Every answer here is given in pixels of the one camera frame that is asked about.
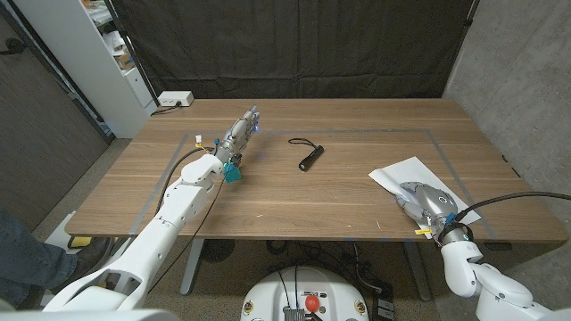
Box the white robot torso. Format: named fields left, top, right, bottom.
left=240, top=266, right=370, bottom=321

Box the black floor power strip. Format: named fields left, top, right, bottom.
left=372, top=284, right=396, bottom=321

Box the black stand pole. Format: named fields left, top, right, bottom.
left=104, top=0, right=161, bottom=107
left=463, top=0, right=481, bottom=28

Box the black round floor object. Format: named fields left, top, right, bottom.
left=200, top=239, right=236, bottom=263

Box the black curtain backdrop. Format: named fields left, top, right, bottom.
left=109, top=0, right=481, bottom=100

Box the yellow floor object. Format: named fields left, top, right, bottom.
left=67, top=235, right=93, bottom=250

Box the black door handle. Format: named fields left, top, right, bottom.
left=0, top=37, right=27, bottom=57

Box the black torch with lanyard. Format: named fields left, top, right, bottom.
left=287, top=137, right=326, bottom=173

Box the person's dark shoe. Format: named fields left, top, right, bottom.
left=73, top=236, right=118, bottom=277

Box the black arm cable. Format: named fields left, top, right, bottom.
left=452, top=190, right=571, bottom=223
left=154, top=146, right=216, bottom=214

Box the person's leg in jeans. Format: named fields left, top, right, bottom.
left=0, top=202, right=78, bottom=309

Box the cardboard box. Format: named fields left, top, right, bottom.
left=113, top=48, right=137, bottom=70

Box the white power socket box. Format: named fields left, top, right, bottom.
left=157, top=90, right=195, bottom=108

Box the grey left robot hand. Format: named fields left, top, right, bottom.
left=213, top=104, right=261, bottom=169

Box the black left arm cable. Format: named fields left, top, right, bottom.
left=154, top=146, right=216, bottom=214

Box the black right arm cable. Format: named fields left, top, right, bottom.
left=452, top=190, right=571, bottom=223

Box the teal block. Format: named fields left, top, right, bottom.
left=222, top=162, right=243, bottom=184

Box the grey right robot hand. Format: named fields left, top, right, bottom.
left=394, top=180, right=474, bottom=245

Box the white shelf cabinet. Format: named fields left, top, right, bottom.
left=12, top=0, right=160, bottom=139

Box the grey table leg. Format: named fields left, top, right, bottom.
left=403, top=242, right=433, bottom=302
left=179, top=239, right=206, bottom=296

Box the white paper sheet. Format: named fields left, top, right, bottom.
left=368, top=155, right=483, bottom=240

